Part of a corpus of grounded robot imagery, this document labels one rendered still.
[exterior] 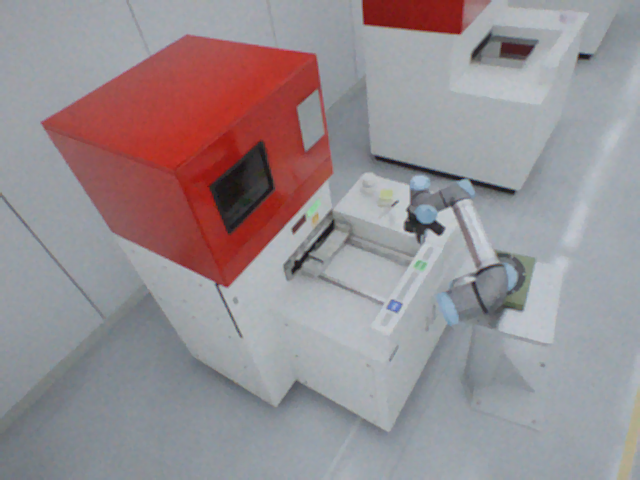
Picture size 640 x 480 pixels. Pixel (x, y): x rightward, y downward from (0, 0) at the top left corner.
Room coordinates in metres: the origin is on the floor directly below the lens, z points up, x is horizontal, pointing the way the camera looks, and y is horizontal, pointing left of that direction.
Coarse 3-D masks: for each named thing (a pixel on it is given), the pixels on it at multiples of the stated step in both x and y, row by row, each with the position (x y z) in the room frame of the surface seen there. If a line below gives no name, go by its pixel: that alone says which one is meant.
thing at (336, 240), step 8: (336, 232) 1.76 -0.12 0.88; (344, 232) 1.74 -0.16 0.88; (328, 240) 1.71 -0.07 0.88; (336, 240) 1.70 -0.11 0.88; (344, 240) 1.70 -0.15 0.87; (320, 248) 1.66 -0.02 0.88; (328, 248) 1.65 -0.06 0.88; (336, 248) 1.64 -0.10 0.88; (328, 256) 1.59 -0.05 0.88; (312, 264) 1.56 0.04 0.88; (320, 264) 1.55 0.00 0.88; (304, 272) 1.53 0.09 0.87
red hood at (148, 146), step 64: (192, 64) 1.95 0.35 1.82; (256, 64) 1.83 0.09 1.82; (64, 128) 1.62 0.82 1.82; (128, 128) 1.53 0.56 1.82; (192, 128) 1.44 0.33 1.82; (256, 128) 1.50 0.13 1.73; (320, 128) 1.77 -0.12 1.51; (128, 192) 1.45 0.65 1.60; (192, 192) 1.23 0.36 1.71; (256, 192) 1.44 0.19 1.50; (192, 256) 1.31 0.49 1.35; (256, 256) 1.35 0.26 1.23
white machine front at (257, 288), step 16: (320, 192) 1.79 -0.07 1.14; (304, 208) 1.69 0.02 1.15; (320, 208) 1.78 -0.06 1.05; (288, 224) 1.59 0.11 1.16; (304, 224) 1.67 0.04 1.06; (272, 240) 1.50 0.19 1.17; (288, 240) 1.57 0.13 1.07; (272, 256) 1.48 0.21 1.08; (288, 256) 1.55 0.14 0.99; (256, 272) 1.39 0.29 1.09; (272, 272) 1.46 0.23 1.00; (224, 288) 1.26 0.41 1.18; (240, 288) 1.31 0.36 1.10; (256, 288) 1.37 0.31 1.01; (272, 288) 1.43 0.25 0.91; (224, 304) 1.26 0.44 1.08; (240, 304) 1.29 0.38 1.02; (256, 304) 1.34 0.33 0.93; (272, 304) 1.41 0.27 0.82; (240, 320) 1.26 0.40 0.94; (256, 320) 1.32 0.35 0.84; (240, 336) 1.26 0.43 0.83
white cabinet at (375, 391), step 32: (448, 256) 1.49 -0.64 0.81; (448, 288) 1.52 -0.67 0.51; (288, 320) 1.32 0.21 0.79; (416, 320) 1.21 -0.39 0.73; (288, 352) 1.38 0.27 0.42; (320, 352) 1.21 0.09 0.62; (352, 352) 1.08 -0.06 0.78; (416, 352) 1.22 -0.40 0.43; (320, 384) 1.26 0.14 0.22; (352, 384) 1.10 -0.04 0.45; (384, 384) 0.98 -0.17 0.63; (384, 416) 0.99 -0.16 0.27
